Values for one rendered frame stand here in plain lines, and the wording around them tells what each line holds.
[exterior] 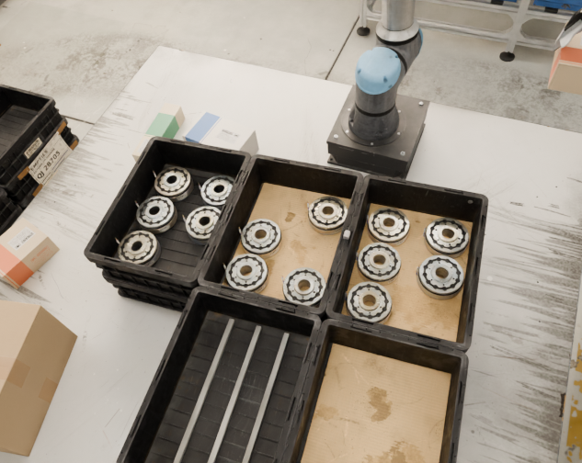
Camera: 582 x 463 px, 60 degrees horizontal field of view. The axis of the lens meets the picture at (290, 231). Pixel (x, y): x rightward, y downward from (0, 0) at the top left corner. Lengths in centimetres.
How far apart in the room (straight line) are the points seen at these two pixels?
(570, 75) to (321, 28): 216
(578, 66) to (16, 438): 152
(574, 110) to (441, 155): 142
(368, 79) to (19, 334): 105
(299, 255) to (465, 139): 72
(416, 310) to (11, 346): 92
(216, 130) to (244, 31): 180
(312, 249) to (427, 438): 50
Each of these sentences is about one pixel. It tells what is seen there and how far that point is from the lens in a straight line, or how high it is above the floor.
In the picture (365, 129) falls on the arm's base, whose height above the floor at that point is 84.
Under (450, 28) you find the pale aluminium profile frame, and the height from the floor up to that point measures 13.
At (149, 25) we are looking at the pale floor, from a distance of 363.
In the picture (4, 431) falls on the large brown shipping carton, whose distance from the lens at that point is 133.
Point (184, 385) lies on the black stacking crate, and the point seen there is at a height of 83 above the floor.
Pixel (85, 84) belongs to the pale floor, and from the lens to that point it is 334.
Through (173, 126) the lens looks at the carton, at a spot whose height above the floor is 74.
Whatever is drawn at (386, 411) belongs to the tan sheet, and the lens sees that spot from 113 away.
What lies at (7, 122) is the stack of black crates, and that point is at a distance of 249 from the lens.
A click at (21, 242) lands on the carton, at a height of 77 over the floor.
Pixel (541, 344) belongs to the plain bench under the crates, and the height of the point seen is 70.
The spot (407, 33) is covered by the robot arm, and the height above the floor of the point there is 106.
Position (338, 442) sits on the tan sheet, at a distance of 111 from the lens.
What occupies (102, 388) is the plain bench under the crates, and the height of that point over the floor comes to 70.
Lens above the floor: 193
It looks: 57 degrees down
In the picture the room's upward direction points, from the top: 9 degrees counter-clockwise
